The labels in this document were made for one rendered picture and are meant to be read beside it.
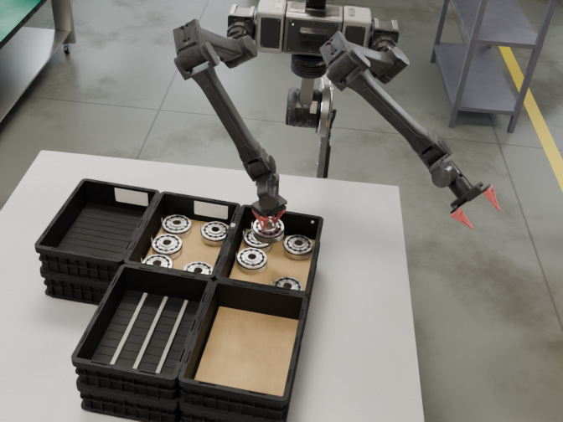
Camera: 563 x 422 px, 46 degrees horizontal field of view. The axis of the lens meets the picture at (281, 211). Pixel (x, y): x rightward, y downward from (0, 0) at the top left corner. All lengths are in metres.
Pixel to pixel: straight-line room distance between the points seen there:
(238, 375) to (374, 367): 0.48
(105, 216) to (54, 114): 2.40
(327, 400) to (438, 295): 1.55
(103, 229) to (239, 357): 0.75
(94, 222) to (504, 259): 2.31
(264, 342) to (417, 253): 1.84
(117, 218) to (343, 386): 1.01
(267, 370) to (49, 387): 0.66
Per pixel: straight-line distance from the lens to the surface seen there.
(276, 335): 2.08
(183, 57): 1.90
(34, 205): 2.84
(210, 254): 2.33
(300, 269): 2.29
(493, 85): 5.30
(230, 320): 2.11
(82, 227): 2.48
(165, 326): 2.10
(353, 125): 4.78
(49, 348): 2.27
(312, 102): 2.51
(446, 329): 3.38
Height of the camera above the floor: 2.39
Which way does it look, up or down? 38 degrees down
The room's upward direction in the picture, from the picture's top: 5 degrees clockwise
